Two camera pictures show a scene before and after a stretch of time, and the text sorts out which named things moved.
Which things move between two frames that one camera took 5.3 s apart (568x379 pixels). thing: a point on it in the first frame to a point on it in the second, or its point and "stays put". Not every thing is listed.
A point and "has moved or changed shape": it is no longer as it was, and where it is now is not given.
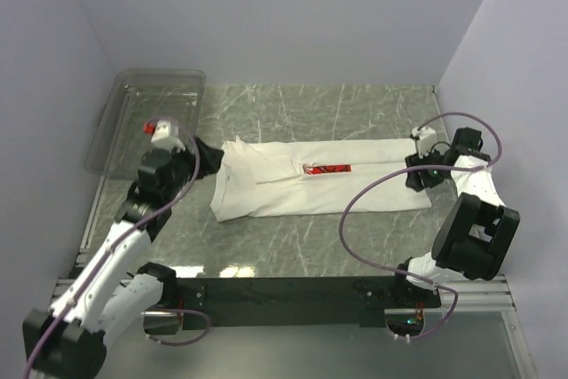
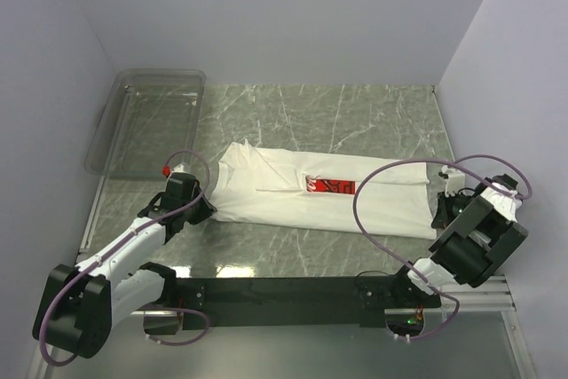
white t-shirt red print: x=263 y=178 has moved or changed shape
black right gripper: x=414 y=180 to x=443 y=216
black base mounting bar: x=281 y=302 stays put
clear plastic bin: x=135 y=98 stays put
